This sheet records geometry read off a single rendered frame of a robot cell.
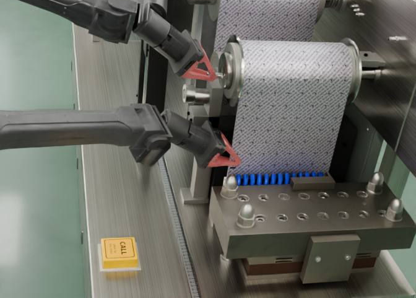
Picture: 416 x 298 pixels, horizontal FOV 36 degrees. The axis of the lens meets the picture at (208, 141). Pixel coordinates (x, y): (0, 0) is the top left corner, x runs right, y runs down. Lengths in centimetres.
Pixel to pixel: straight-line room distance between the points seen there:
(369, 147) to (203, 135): 40
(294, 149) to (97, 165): 51
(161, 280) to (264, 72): 46
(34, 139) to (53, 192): 197
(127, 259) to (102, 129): 30
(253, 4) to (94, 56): 85
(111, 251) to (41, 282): 129
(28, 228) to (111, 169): 129
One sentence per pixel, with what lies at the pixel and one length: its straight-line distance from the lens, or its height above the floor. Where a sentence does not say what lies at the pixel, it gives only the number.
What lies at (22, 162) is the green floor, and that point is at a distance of 326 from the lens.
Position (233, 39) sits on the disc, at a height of 131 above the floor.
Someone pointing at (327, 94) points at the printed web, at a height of 123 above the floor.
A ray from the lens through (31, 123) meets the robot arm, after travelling 106.
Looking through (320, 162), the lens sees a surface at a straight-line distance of 143.
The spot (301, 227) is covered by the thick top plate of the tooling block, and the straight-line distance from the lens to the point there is 128.
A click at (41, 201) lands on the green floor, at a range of 299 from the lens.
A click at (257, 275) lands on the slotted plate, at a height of 91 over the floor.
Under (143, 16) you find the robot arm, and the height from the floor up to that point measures 136.
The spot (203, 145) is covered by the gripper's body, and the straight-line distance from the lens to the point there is 129.
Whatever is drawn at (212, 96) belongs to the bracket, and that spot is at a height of 118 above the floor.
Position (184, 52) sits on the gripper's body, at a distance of 126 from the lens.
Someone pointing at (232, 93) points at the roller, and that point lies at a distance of 129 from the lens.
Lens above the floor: 180
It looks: 31 degrees down
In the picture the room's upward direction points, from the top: 8 degrees clockwise
